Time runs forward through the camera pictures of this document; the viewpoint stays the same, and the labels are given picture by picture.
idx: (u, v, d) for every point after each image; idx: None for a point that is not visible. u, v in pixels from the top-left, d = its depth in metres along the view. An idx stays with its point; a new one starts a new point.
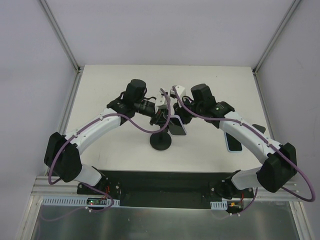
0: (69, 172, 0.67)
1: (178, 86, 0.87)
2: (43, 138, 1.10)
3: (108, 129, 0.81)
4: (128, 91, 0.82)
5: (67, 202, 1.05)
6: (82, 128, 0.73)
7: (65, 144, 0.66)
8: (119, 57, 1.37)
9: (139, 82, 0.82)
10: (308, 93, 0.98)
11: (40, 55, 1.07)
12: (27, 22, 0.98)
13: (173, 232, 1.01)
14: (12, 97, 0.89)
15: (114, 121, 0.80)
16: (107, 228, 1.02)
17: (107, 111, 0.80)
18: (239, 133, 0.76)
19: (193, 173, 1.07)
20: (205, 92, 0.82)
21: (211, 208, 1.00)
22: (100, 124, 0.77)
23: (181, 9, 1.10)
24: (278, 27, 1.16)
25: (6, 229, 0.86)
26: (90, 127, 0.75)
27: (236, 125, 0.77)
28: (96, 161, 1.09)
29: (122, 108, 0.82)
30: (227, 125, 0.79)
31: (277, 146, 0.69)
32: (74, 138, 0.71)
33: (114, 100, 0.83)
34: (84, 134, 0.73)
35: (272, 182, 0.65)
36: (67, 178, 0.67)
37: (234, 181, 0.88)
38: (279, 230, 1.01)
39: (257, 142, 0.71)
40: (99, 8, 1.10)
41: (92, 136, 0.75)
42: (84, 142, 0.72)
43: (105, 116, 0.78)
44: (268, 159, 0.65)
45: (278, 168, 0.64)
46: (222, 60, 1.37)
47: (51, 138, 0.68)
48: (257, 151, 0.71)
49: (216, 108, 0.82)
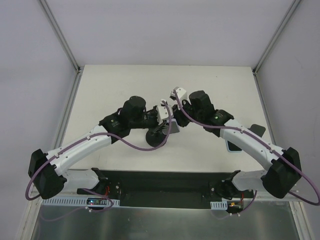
0: (49, 190, 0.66)
1: (180, 88, 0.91)
2: (43, 138, 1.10)
3: (96, 148, 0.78)
4: (125, 108, 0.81)
5: (67, 202, 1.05)
6: (65, 148, 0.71)
7: (44, 164, 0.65)
8: (119, 57, 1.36)
9: (138, 100, 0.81)
10: (308, 93, 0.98)
11: (40, 56, 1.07)
12: (27, 23, 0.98)
13: (173, 232, 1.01)
14: (12, 97, 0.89)
15: (103, 141, 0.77)
16: (107, 228, 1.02)
17: (97, 130, 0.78)
18: (240, 140, 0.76)
19: (193, 173, 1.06)
20: (205, 100, 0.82)
21: (211, 208, 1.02)
22: (87, 144, 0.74)
23: (181, 9, 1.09)
24: (278, 27, 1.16)
25: (6, 229, 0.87)
26: (74, 147, 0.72)
27: (237, 132, 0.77)
28: (95, 162, 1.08)
29: (115, 126, 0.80)
30: (227, 132, 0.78)
31: (279, 152, 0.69)
32: (54, 158, 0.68)
33: (110, 116, 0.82)
34: (65, 155, 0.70)
35: (279, 188, 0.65)
36: (46, 195, 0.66)
37: (234, 182, 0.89)
38: (278, 230, 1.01)
39: (260, 149, 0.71)
40: (99, 8, 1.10)
41: (76, 156, 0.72)
42: (65, 163, 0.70)
43: (92, 136, 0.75)
44: (273, 166, 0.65)
45: (283, 174, 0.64)
46: (222, 60, 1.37)
47: (33, 155, 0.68)
48: (261, 158, 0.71)
49: (215, 117, 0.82)
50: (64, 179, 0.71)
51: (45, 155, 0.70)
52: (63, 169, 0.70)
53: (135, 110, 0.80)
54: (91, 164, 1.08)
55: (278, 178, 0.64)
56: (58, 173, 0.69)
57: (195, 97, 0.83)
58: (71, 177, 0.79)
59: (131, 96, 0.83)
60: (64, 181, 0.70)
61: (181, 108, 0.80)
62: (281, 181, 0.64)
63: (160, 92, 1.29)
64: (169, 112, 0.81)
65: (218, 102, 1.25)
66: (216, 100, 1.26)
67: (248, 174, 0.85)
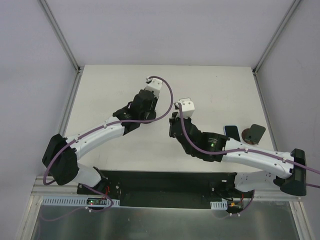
0: (64, 174, 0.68)
1: (190, 102, 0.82)
2: (42, 138, 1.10)
3: (111, 136, 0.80)
4: (135, 102, 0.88)
5: (68, 202, 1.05)
6: (84, 133, 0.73)
7: (65, 147, 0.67)
8: (119, 57, 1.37)
9: (146, 94, 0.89)
10: (308, 93, 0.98)
11: (40, 55, 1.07)
12: (27, 22, 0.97)
13: (173, 232, 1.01)
14: (12, 97, 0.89)
15: (118, 130, 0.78)
16: (107, 227, 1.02)
17: (112, 119, 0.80)
18: (248, 160, 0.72)
19: (194, 173, 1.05)
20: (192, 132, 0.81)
21: (211, 208, 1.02)
22: (103, 132, 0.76)
23: (181, 9, 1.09)
24: (278, 27, 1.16)
25: (6, 229, 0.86)
26: (92, 133, 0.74)
27: (242, 154, 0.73)
28: (95, 162, 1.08)
29: (127, 118, 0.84)
30: (232, 157, 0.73)
31: (291, 158, 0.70)
32: (74, 142, 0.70)
33: (122, 109, 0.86)
34: (84, 140, 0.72)
35: (300, 191, 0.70)
36: (61, 179, 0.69)
37: (237, 185, 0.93)
38: (279, 230, 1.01)
39: (273, 162, 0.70)
40: (99, 7, 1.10)
41: (93, 143, 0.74)
42: (84, 148, 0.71)
43: (109, 125, 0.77)
44: (295, 176, 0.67)
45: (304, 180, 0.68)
46: (222, 60, 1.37)
47: (52, 140, 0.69)
48: (276, 171, 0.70)
49: (211, 144, 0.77)
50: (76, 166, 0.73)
51: (64, 139, 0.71)
52: (82, 153, 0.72)
53: (145, 103, 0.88)
54: (91, 164, 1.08)
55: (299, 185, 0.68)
56: (77, 157, 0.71)
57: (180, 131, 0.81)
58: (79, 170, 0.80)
59: (140, 90, 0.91)
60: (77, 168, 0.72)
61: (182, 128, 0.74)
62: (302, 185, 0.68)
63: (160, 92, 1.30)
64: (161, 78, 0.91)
65: (218, 102, 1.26)
66: (216, 100, 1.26)
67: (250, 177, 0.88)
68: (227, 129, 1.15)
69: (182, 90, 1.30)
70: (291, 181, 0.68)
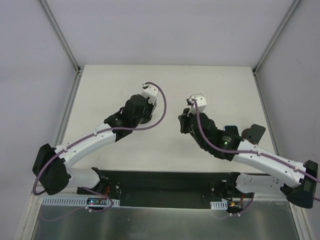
0: (55, 184, 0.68)
1: (202, 97, 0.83)
2: (42, 138, 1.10)
3: (102, 144, 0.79)
4: (126, 107, 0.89)
5: (68, 202, 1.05)
6: (73, 142, 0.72)
7: (53, 158, 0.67)
8: (119, 57, 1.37)
9: (138, 99, 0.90)
10: (308, 93, 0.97)
11: (39, 54, 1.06)
12: (27, 21, 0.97)
13: (173, 232, 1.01)
14: (12, 97, 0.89)
15: (109, 138, 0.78)
16: (108, 227, 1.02)
17: (103, 126, 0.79)
18: (259, 163, 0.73)
19: (194, 173, 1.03)
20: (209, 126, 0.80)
21: (212, 208, 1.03)
22: (93, 140, 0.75)
23: (181, 9, 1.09)
24: (278, 27, 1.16)
25: (6, 229, 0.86)
26: (83, 142, 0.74)
27: (253, 156, 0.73)
28: (95, 162, 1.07)
29: (119, 124, 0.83)
30: (243, 158, 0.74)
31: (303, 169, 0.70)
32: (63, 152, 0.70)
33: (113, 115, 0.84)
34: (73, 150, 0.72)
35: (305, 201, 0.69)
36: (51, 189, 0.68)
37: (237, 186, 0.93)
38: (279, 230, 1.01)
39: (284, 169, 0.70)
40: (99, 7, 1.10)
41: (84, 151, 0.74)
42: (73, 157, 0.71)
43: (99, 133, 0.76)
44: (305, 186, 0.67)
45: (312, 191, 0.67)
46: (222, 60, 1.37)
47: (41, 150, 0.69)
48: (286, 178, 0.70)
49: (224, 142, 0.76)
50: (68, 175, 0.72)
51: (53, 149, 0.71)
52: (72, 162, 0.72)
53: (137, 108, 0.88)
54: (92, 164, 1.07)
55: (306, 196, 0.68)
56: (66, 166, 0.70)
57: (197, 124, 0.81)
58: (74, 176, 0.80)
59: (132, 96, 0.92)
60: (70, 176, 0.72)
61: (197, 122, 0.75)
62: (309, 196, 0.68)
63: (160, 92, 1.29)
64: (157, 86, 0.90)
65: (218, 102, 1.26)
66: (216, 100, 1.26)
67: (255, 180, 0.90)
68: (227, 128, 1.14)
69: (182, 91, 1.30)
70: (300, 190, 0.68)
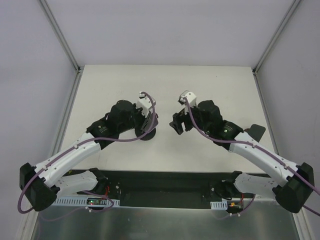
0: (41, 202, 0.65)
1: (190, 93, 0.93)
2: (43, 138, 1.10)
3: (86, 156, 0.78)
4: (112, 113, 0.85)
5: (67, 202, 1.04)
6: (53, 159, 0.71)
7: (33, 178, 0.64)
8: (119, 57, 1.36)
9: (124, 105, 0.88)
10: (308, 93, 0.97)
11: (40, 55, 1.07)
12: (27, 22, 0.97)
13: (173, 232, 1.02)
14: (12, 97, 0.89)
15: (91, 148, 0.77)
16: (107, 228, 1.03)
17: (85, 137, 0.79)
18: (252, 155, 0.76)
19: (193, 173, 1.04)
20: (213, 112, 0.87)
21: (211, 208, 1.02)
22: (74, 154, 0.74)
23: (181, 9, 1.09)
24: (278, 27, 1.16)
25: (6, 229, 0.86)
26: (63, 158, 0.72)
27: (248, 147, 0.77)
28: (95, 162, 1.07)
29: (103, 132, 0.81)
30: (238, 148, 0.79)
31: (294, 168, 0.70)
32: (43, 171, 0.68)
33: (98, 122, 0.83)
34: (54, 167, 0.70)
35: (293, 204, 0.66)
36: (38, 207, 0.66)
37: (236, 185, 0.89)
38: (278, 230, 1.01)
39: (274, 165, 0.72)
40: (99, 7, 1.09)
41: (65, 167, 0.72)
42: (55, 175, 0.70)
43: (80, 144, 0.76)
44: (290, 183, 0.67)
45: (299, 191, 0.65)
46: (222, 60, 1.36)
47: (22, 170, 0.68)
48: (275, 174, 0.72)
49: (224, 130, 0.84)
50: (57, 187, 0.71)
51: (34, 169, 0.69)
52: (55, 180, 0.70)
53: (122, 115, 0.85)
54: (92, 165, 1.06)
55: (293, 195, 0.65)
56: (48, 185, 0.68)
57: (203, 108, 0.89)
58: (65, 184, 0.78)
59: (118, 101, 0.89)
60: (58, 190, 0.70)
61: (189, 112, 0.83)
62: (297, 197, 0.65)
63: (160, 92, 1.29)
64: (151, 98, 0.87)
65: (218, 102, 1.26)
66: (216, 100, 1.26)
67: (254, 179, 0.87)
68: None
69: (182, 91, 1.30)
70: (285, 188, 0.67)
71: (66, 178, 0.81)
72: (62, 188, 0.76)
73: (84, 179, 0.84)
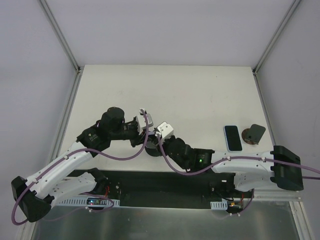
0: (35, 214, 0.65)
1: (167, 125, 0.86)
2: (43, 139, 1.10)
3: (79, 165, 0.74)
4: (103, 120, 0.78)
5: (68, 202, 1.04)
6: (44, 171, 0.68)
7: (24, 192, 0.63)
8: (119, 57, 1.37)
9: (117, 112, 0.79)
10: (308, 93, 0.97)
11: (40, 56, 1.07)
12: (27, 22, 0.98)
13: (173, 232, 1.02)
14: (12, 97, 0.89)
15: (82, 158, 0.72)
16: (107, 228, 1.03)
17: (76, 147, 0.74)
18: (234, 168, 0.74)
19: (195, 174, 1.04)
20: (187, 153, 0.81)
21: (212, 208, 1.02)
22: (65, 164, 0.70)
23: (181, 9, 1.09)
24: (278, 27, 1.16)
25: (6, 229, 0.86)
26: (54, 169, 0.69)
27: (226, 163, 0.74)
28: (95, 164, 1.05)
29: (92, 141, 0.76)
30: (219, 168, 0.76)
31: (271, 156, 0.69)
32: (33, 184, 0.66)
33: (87, 130, 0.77)
34: (45, 179, 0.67)
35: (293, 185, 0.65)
36: (32, 219, 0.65)
37: (239, 187, 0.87)
38: (278, 230, 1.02)
39: (255, 164, 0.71)
40: (99, 7, 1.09)
41: (57, 178, 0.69)
42: (46, 187, 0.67)
43: (70, 155, 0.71)
44: (277, 173, 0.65)
45: (288, 174, 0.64)
46: (222, 60, 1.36)
47: (14, 182, 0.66)
48: (261, 172, 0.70)
49: (199, 160, 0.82)
50: (52, 196, 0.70)
51: (24, 181, 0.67)
52: (47, 192, 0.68)
53: (114, 122, 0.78)
54: (91, 164, 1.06)
55: (289, 181, 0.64)
56: (41, 197, 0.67)
57: (176, 152, 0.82)
58: (60, 192, 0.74)
59: (109, 108, 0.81)
60: (52, 199, 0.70)
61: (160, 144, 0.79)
62: (293, 181, 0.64)
63: (159, 92, 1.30)
64: (143, 112, 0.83)
65: (218, 103, 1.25)
66: (216, 101, 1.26)
67: (248, 176, 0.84)
68: (227, 128, 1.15)
69: (181, 91, 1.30)
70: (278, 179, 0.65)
71: (61, 184, 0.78)
72: (56, 196, 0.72)
73: (81, 183, 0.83)
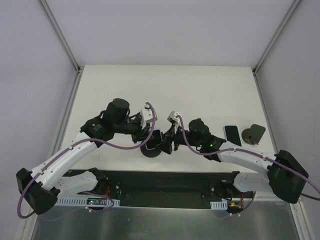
0: (42, 206, 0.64)
1: (177, 113, 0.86)
2: (43, 138, 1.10)
3: (83, 155, 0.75)
4: (108, 110, 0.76)
5: (68, 202, 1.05)
6: (49, 162, 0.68)
7: (29, 184, 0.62)
8: (119, 57, 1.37)
9: (122, 103, 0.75)
10: (309, 93, 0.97)
11: (40, 56, 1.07)
12: (27, 22, 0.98)
13: (173, 232, 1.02)
14: (12, 97, 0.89)
15: (87, 148, 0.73)
16: (107, 228, 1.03)
17: (79, 137, 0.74)
18: (235, 158, 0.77)
19: (193, 173, 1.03)
20: (205, 131, 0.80)
21: (211, 208, 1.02)
22: (70, 155, 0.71)
23: (181, 9, 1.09)
24: (278, 27, 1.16)
25: (6, 229, 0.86)
26: (58, 159, 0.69)
27: (231, 152, 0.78)
28: (95, 162, 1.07)
29: (96, 131, 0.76)
30: (225, 156, 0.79)
31: (273, 158, 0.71)
32: (39, 175, 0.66)
33: (92, 120, 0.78)
34: (50, 170, 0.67)
35: (287, 193, 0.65)
36: (39, 211, 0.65)
37: (236, 185, 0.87)
38: (278, 230, 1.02)
39: (255, 159, 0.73)
40: (99, 7, 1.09)
41: (62, 169, 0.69)
42: (52, 178, 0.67)
43: (75, 145, 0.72)
44: (270, 172, 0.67)
45: (282, 177, 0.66)
46: (222, 60, 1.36)
47: (18, 175, 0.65)
48: (259, 168, 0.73)
49: (210, 145, 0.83)
50: (57, 190, 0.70)
51: (29, 173, 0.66)
52: (52, 183, 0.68)
53: (119, 113, 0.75)
54: (92, 164, 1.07)
55: (283, 185, 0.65)
56: (47, 188, 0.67)
57: (194, 128, 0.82)
58: (65, 186, 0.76)
59: (115, 98, 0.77)
60: (58, 192, 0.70)
61: (183, 130, 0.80)
62: (287, 187, 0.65)
63: (160, 91, 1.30)
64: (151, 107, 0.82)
65: (218, 102, 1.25)
66: (216, 100, 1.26)
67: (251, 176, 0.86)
68: (227, 128, 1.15)
69: (181, 91, 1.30)
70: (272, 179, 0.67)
71: (65, 180, 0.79)
72: (62, 190, 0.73)
73: (84, 180, 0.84)
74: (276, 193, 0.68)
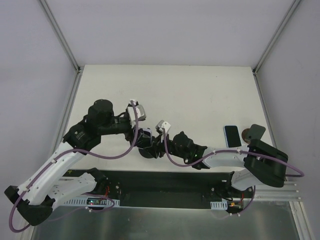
0: (37, 218, 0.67)
1: (166, 122, 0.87)
2: (43, 139, 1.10)
3: (69, 166, 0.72)
4: (89, 115, 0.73)
5: (68, 202, 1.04)
6: (33, 179, 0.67)
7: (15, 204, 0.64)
8: (119, 57, 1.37)
9: (103, 104, 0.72)
10: (308, 93, 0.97)
11: (40, 55, 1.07)
12: (27, 22, 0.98)
13: (173, 232, 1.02)
14: (12, 97, 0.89)
15: (71, 160, 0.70)
16: (107, 228, 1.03)
17: (62, 148, 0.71)
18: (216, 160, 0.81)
19: (192, 174, 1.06)
20: (190, 145, 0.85)
21: (211, 208, 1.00)
22: (54, 168, 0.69)
23: (181, 9, 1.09)
24: (278, 27, 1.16)
25: (6, 229, 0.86)
26: (42, 174, 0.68)
27: (212, 156, 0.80)
28: (95, 162, 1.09)
29: (80, 139, 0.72)
30: (209, 162, 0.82)
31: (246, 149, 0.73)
32: (25, 193, 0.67)
33: (73, 128, 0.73)
34: (36, 186, 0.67)
35: (271, 180, 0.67)
36: (36, 222, 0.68)
37: (234, 185, 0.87)
38: (278, 231, 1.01)
39: (232, 155, 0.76)
40: (99, 7, 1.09)
41: (48, 184, 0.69)
42: (38, 194, 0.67)
43: (58, 158, 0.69)
44: (249, 164, 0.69)
45: (261, 166, 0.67)
46: (222, 60, 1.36)
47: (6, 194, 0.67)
48: (238, 162, 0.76)
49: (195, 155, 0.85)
50: (52, 199, 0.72)
51: (16, 190, 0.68)
52: (41, 197, 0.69)
53: (101, 116, 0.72)
54: (92, 164, 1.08)
55: (265, 174, 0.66)
56: (37, 203, 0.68)
57: (180, 143, 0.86)
58: (61, 193, 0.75)
59: (95, 100, 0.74)
60: (53, 201, 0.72)
61: (165, 139, 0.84)
62: (268, 174, 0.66)
63: (160, 91, 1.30)
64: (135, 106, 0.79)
65: (218, 102, 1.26)
66: (216, 100, 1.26)
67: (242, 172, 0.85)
68: (227, 128, 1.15)
69: (181, 91, 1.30)
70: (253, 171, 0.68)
71: (61, 187, 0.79)
72: (57, 198, 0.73)
73: (81, 184, 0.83)
74: (264, 182, 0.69)
